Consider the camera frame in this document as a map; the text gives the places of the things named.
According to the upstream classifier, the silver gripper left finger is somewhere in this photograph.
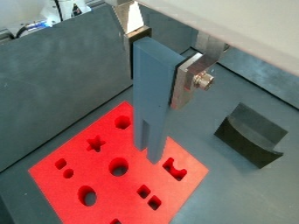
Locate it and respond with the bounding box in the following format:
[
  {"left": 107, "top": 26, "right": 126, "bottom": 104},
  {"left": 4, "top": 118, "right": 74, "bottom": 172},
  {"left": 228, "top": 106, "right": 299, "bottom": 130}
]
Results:
[{"left": 115, "top": 0, "right": 152, "bottom": 76}]

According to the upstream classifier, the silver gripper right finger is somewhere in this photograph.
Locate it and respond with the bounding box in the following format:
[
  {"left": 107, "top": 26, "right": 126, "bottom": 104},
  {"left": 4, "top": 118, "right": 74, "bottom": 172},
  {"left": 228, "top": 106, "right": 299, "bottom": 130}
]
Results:
[{"left": 171, "top": 32, "right": 227, "bottom": 109}]

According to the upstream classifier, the grey foam wall panel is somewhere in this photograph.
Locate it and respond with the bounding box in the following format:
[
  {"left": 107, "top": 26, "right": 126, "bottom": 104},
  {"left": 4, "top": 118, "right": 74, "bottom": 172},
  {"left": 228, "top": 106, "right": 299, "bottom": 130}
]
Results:
[{"left": 0, "top": 4, "right": 131, "bottom": 172}]

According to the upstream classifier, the blue double-square peg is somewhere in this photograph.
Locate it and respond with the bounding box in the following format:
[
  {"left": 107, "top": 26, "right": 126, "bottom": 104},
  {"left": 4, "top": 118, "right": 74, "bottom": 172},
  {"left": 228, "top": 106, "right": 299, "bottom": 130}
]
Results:
[{"left": 134, "top": 37, "right": 184, "bottom": 164}]

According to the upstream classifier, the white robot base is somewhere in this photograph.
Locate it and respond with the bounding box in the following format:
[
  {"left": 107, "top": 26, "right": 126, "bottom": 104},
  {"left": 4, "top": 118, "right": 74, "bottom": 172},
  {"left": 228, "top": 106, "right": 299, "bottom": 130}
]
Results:
[{"left": 0, "top": 0, "right": 107, "bottom": 40}]

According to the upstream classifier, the red foam shape board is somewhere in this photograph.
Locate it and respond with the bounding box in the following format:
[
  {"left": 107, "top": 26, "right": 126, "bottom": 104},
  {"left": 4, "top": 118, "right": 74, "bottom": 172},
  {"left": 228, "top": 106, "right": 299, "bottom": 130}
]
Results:
[{"left": 29, "top": 102, "right": 208, "bottom": 224}]

